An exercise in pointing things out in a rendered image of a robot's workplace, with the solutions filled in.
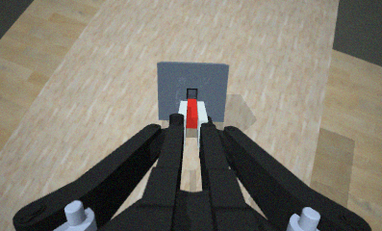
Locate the grey sloped panel with square hole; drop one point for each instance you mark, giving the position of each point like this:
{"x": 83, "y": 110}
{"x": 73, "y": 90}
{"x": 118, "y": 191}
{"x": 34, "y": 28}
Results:
{"x": 201, "y": 81}

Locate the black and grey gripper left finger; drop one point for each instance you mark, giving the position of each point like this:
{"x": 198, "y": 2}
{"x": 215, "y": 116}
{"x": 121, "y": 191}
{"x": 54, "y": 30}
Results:
{"x": 92, "y": 200}

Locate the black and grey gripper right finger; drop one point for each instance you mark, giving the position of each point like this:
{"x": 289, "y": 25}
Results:
{"x": 283, "y": 198}

